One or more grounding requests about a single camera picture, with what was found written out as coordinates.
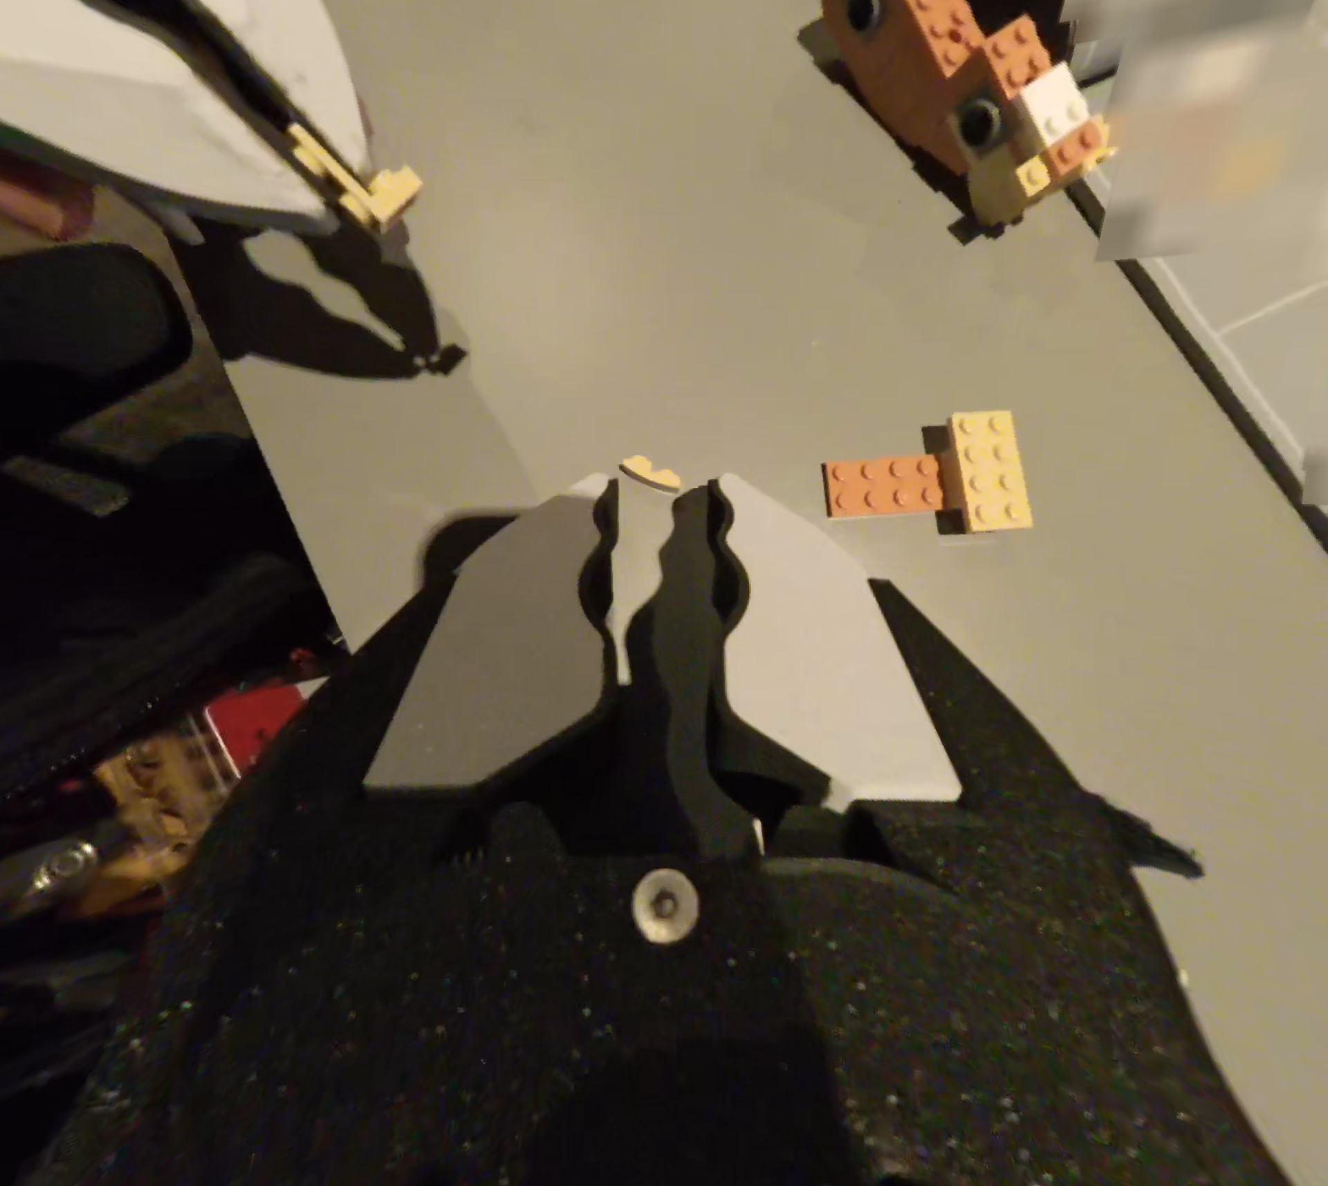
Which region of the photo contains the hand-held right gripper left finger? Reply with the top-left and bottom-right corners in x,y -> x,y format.
364,478 -> 624,797

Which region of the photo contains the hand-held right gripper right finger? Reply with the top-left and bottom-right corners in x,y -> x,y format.
706,473 -> 963,810

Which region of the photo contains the small yellow brick assembly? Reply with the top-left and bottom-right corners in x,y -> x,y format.
292,125 -> 426,238

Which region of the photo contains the yellow toy brick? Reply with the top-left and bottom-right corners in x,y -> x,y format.
949,412 -> 1035,536

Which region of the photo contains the grey desk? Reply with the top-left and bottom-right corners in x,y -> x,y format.
208,0 -> 1328,1186

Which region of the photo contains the tan studded toy brick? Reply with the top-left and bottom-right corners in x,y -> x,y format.
966,150 -> 1056,232

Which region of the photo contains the grey instruction booklet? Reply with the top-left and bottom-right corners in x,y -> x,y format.
914,0 -> 1328,523

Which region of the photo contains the small orange toy brick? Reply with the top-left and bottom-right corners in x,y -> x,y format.
821,0 -> 1116,202

